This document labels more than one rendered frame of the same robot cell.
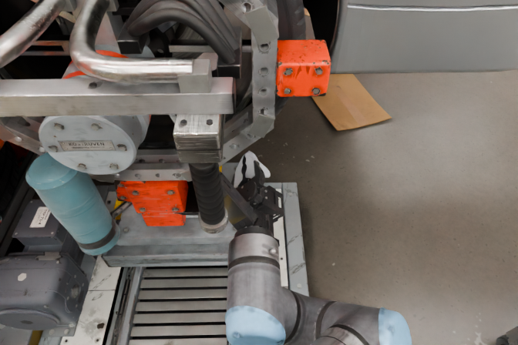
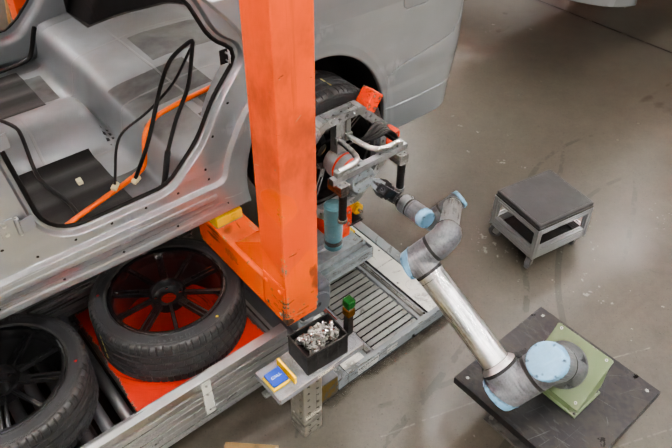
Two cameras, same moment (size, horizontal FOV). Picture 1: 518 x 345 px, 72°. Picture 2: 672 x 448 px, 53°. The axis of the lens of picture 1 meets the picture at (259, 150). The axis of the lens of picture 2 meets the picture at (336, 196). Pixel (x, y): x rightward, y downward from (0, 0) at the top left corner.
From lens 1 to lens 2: 2.69 m
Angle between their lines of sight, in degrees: 29
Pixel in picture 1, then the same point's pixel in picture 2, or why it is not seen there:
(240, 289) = (415, 208)
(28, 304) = (322, 288)
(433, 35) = (411, 107)
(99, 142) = (366, 177)
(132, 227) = not seen: hidden behind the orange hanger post
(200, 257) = (346, 265)
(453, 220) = (439, 194)
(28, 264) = not seen: hidden behind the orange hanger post
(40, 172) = (333, 206)
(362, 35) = (391, 116)
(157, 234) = (322, 261)
